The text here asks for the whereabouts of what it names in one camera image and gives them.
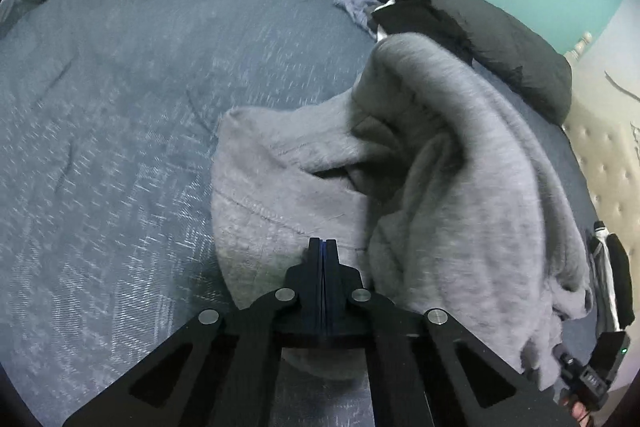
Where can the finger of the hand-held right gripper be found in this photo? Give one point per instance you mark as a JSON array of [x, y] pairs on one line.
[[565, 363]]

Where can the grey fleece garment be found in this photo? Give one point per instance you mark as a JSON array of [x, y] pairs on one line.
[[460, 187]]

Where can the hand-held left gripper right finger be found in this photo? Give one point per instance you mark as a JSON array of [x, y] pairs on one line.
[[332, 287]]

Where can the cream bed headboard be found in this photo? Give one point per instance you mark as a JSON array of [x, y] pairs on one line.
[[610, 157]]

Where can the folded white garment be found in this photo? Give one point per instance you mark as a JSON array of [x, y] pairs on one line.
[[602, 267]]

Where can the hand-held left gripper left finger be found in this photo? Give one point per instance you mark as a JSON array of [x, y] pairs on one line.
[[315, 287]]

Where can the small blue-grey cloth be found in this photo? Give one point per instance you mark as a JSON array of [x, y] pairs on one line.
[[357, 7]]

